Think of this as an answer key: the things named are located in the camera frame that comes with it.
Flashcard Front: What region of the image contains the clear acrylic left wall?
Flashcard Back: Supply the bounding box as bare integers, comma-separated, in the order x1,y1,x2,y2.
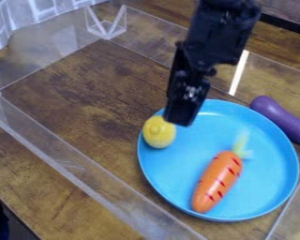
0,9,92,90

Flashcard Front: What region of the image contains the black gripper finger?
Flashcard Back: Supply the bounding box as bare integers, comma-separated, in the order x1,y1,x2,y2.
162,69,212,128

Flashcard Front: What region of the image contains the clear acrylic front wall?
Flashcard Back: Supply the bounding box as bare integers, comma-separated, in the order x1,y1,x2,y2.
0,95,207,240

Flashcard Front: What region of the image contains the dark wooden furniture piece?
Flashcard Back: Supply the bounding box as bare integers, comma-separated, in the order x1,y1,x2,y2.
255,0,300,34

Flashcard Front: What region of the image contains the clear acrylic back wall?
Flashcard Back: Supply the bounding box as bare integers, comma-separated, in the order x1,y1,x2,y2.
97,7,300,113

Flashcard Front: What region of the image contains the orange toy carrot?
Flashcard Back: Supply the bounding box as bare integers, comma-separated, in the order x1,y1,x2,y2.
191,131,252,213

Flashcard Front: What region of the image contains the blue plastic tray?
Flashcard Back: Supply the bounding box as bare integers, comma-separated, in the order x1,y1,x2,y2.
137,99,299,222

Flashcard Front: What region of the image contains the yellow toy lemon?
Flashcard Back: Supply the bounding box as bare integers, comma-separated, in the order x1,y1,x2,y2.
143,115,176,149

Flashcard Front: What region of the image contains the purple toy eggplant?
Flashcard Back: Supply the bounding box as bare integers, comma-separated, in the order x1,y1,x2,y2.
250,96,300,143

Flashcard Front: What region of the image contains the clear acrylic wall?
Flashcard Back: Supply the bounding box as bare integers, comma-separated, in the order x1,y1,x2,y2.
0,95,207,240
0,9,92,90
97,7,300,113

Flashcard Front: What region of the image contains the white patterned curtain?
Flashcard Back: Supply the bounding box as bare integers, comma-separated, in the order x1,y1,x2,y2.
0,0,109,51

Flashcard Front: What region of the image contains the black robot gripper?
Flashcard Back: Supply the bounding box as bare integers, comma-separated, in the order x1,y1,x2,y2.
170,0,262,77

